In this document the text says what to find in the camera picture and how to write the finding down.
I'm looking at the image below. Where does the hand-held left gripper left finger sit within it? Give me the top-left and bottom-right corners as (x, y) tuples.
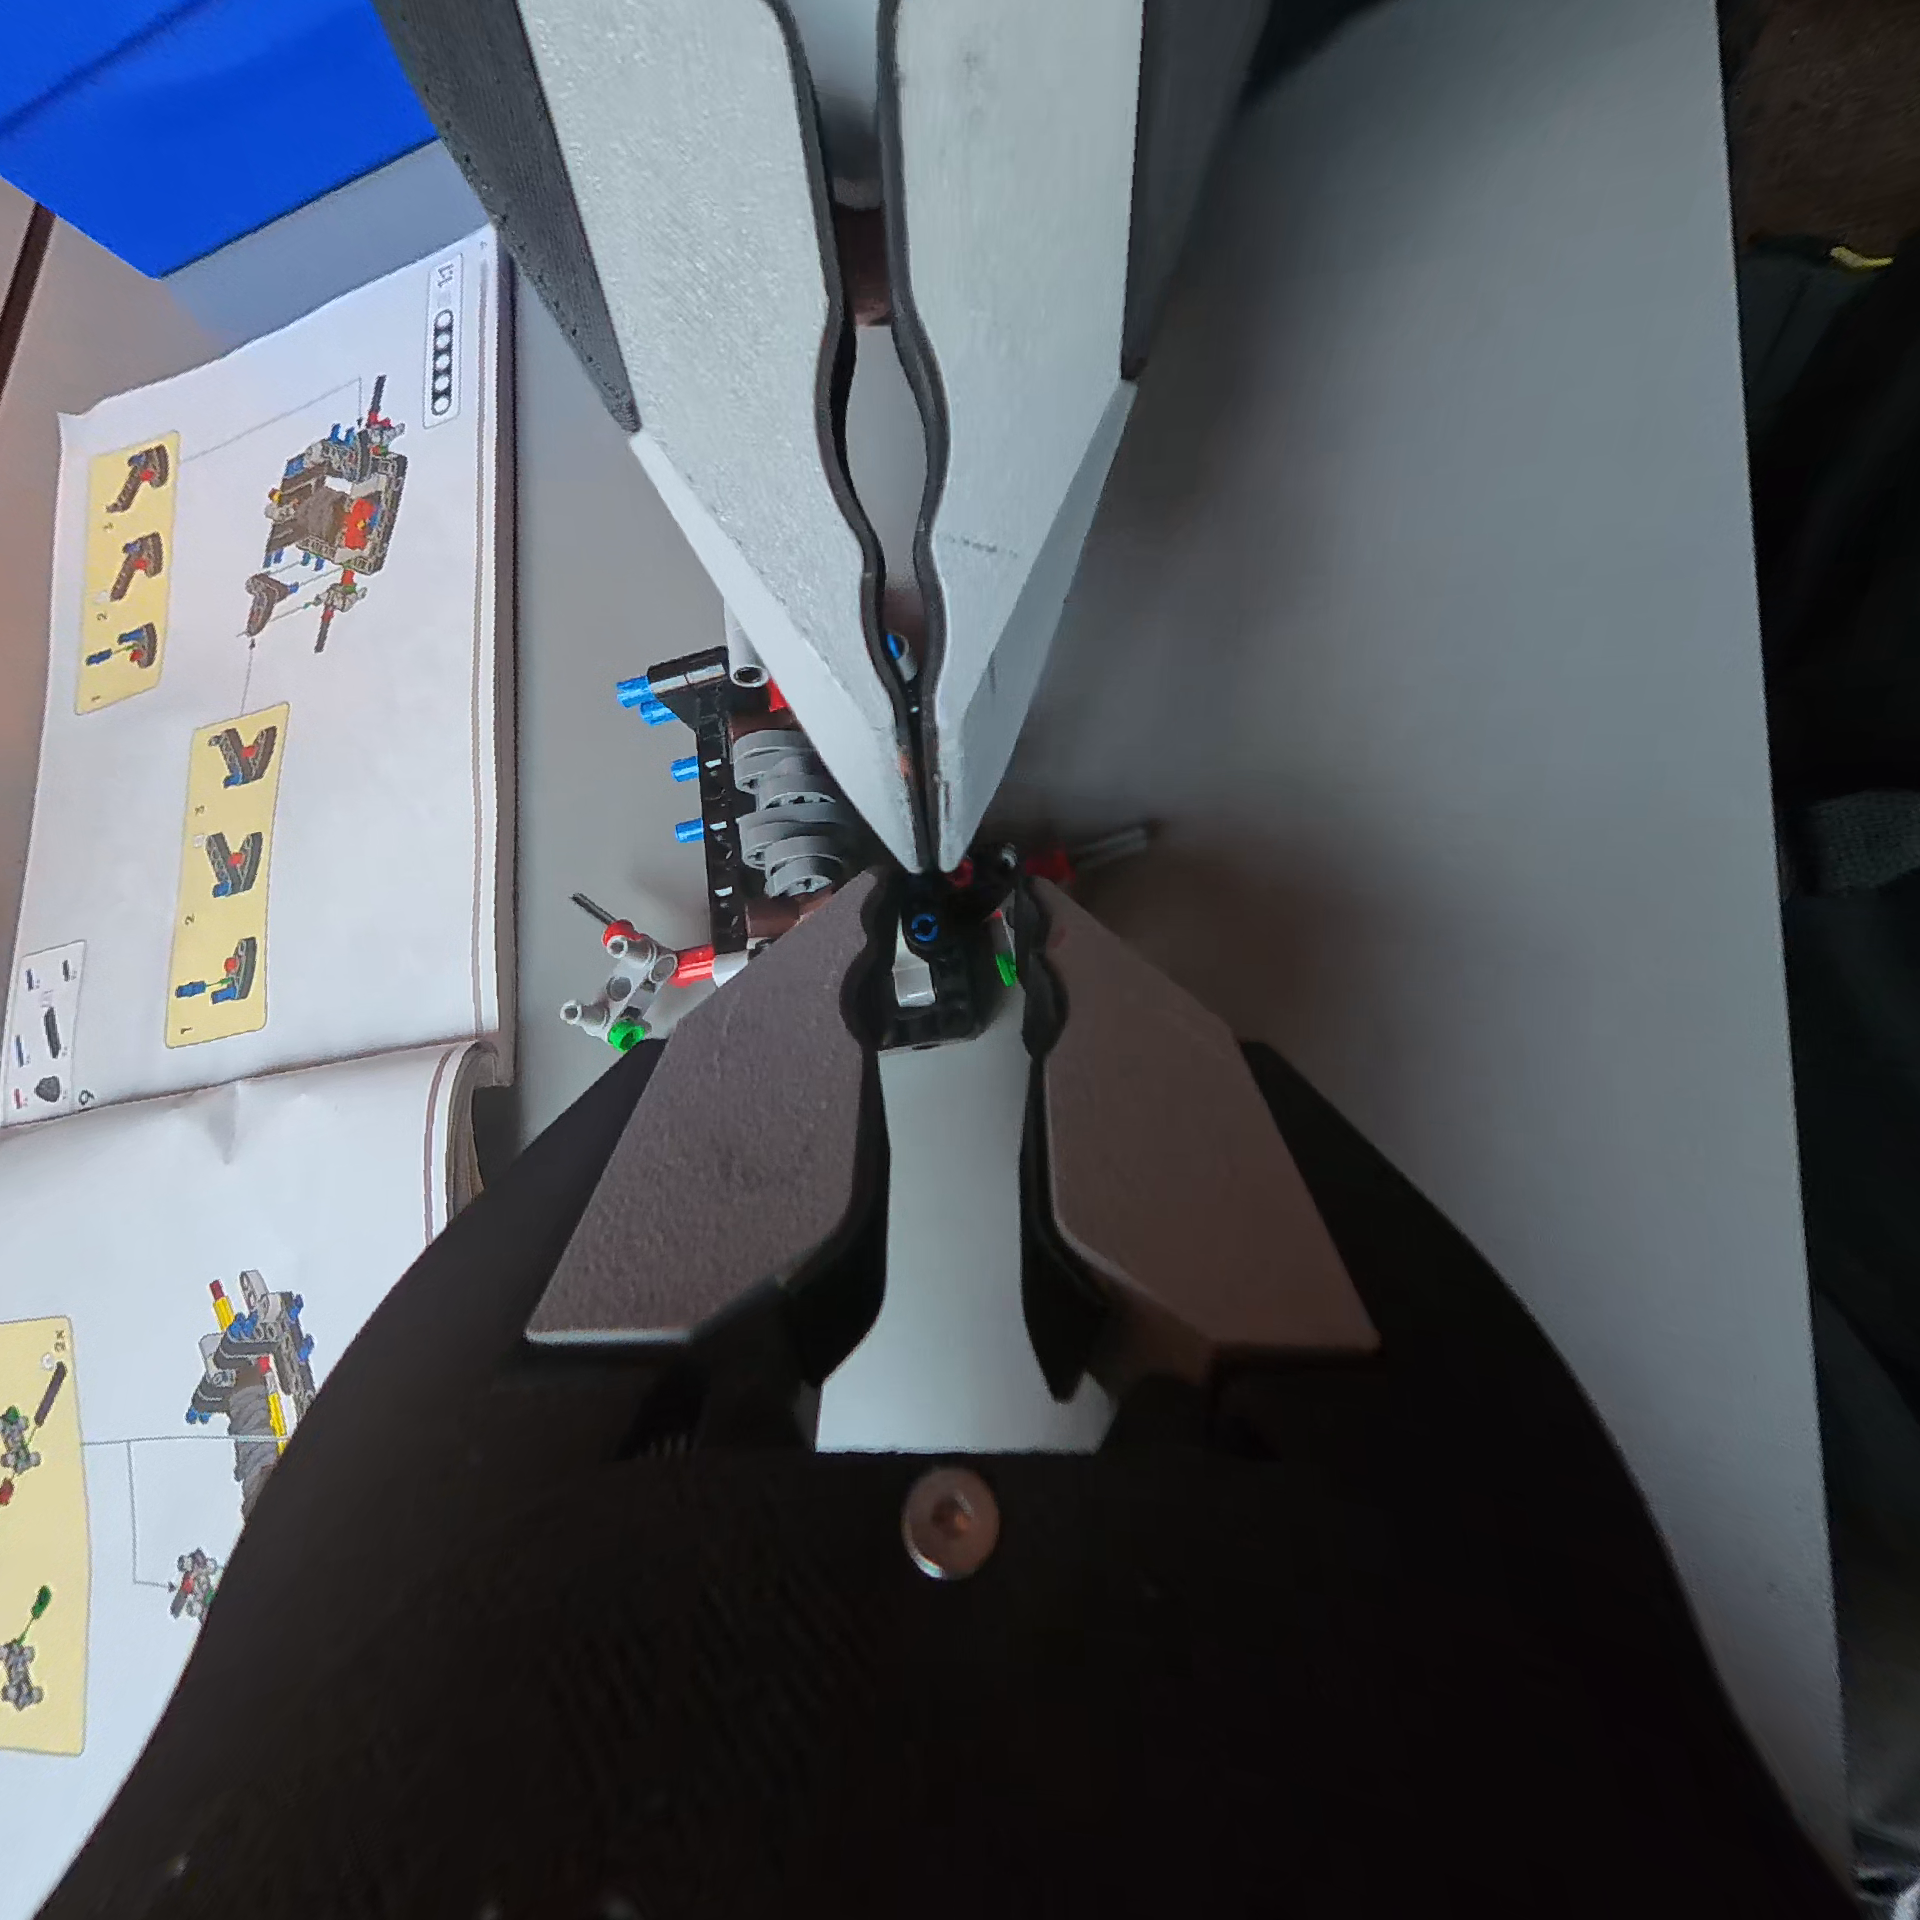
(526, 874), (896, 1390)

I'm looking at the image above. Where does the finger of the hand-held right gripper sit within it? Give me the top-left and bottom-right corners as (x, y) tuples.
(516, 0), (922, 876)
(878, 0), (1151, 880)

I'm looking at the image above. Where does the person's right hand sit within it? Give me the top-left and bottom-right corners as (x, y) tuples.
(829, 171), (904, 330)

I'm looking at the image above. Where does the white instruction booklet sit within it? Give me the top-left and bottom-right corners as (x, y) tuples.
(0, 223), (518, 1760)

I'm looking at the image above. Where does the small black lego subassembly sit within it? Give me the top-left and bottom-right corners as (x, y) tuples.
(882, 847), (1029, 970)

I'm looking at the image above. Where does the blue plastic bin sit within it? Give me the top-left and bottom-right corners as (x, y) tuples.
(0, 0), (448, 280)

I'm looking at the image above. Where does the black lego frame assembly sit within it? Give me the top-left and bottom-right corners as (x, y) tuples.
(562, 599), (1160, 1055)

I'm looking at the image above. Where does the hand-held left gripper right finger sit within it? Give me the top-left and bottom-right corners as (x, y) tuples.
(1020, 878), (1383, 1403)

